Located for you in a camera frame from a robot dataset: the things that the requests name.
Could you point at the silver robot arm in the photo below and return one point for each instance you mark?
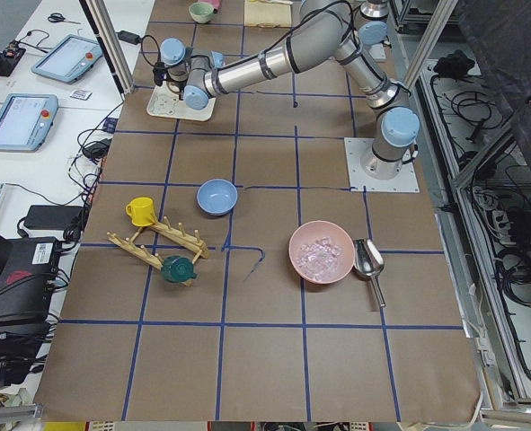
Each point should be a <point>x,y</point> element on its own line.
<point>326,30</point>

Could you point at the dark green mug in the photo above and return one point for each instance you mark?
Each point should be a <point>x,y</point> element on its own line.
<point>178,269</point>

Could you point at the green ceramic bowl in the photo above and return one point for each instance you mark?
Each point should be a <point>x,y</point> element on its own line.
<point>201,12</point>

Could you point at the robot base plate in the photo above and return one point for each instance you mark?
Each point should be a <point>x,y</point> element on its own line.
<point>368,173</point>

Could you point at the black power brick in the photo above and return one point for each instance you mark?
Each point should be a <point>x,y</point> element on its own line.
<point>52,218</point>

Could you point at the metal scoop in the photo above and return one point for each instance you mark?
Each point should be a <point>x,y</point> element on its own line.
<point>369,264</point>

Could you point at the cream bear serving tray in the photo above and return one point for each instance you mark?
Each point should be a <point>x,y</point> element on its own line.
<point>166,104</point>

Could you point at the blue bowl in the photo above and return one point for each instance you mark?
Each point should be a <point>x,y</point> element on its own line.
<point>217,197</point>

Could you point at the yellow mug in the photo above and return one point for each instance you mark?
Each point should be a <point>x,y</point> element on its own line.
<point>141,211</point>

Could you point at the wooden cutting board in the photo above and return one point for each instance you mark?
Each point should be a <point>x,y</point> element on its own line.
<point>267,14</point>

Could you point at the teach pendant far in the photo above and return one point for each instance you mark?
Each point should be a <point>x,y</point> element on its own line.
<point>69,60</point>

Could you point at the teach pendant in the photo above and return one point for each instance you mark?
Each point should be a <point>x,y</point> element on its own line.
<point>25,121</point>
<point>69,60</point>

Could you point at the teach pendant near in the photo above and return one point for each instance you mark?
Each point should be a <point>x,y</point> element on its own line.
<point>25,121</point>

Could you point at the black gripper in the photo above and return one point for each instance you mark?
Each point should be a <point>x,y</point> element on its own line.
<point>175,83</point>

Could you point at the white round plate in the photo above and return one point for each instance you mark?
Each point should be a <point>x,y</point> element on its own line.
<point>175,89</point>

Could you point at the black computer box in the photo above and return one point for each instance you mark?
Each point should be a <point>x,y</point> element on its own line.
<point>27,267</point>

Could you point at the pink bowl with ice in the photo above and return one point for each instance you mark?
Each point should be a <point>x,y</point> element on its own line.
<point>321,252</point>

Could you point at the black power adapter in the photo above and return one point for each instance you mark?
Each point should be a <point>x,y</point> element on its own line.
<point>129,37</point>

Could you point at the black scissors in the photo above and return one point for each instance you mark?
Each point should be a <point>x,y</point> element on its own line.
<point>59,17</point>

